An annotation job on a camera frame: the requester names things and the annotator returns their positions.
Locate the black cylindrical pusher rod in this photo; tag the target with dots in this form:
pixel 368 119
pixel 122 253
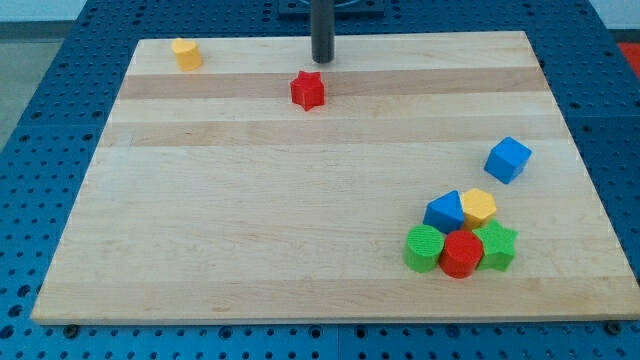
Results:
pixel 322 27

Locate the red star block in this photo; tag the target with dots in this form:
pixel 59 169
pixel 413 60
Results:
pixel 307 90

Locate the yellow hexagon block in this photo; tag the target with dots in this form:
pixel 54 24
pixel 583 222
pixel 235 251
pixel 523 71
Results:
pixel 479 207

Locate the green cylinder block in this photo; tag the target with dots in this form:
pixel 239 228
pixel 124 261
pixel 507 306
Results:
pixel 423 247

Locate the yellow heart block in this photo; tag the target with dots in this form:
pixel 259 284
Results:
pixel 187 54

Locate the red cylinder block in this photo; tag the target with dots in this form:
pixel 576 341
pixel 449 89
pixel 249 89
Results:
pixel 461 254

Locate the blue cube block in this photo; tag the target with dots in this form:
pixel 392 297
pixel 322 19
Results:
pixel 507 160

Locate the wooden board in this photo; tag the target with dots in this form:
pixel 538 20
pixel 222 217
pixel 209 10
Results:
pixel 212 198

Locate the green star block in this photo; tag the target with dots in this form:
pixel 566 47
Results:
pixel 498 246

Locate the blue triangle block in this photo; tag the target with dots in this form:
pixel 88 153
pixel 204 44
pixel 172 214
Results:
pixel 445 213

